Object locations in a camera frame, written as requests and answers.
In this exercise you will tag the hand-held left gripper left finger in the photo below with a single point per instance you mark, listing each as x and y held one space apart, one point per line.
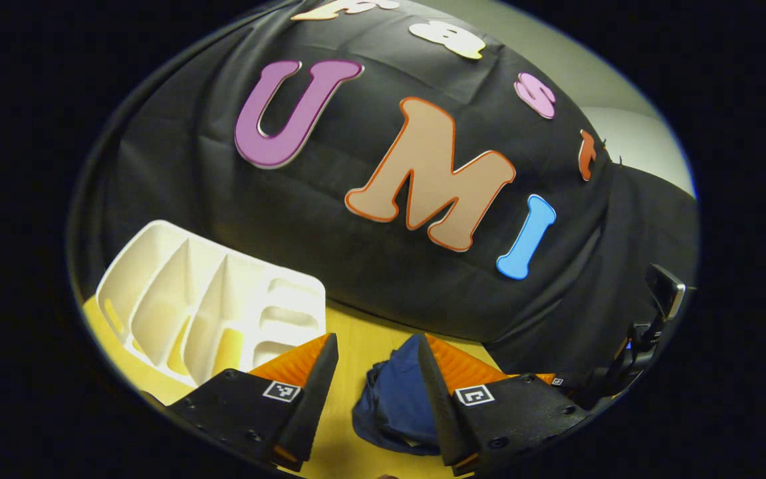
310 399

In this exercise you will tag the blue schoolbag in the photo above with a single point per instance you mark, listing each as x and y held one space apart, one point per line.
389 406

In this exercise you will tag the black backdrop cloth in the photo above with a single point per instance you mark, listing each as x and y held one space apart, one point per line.
356 266

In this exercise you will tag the white bookshelf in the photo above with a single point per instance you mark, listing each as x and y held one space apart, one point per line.
177 293

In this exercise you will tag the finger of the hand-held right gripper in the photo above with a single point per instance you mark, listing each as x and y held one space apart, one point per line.
549 379

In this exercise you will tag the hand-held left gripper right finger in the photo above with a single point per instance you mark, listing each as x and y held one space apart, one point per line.
439 399

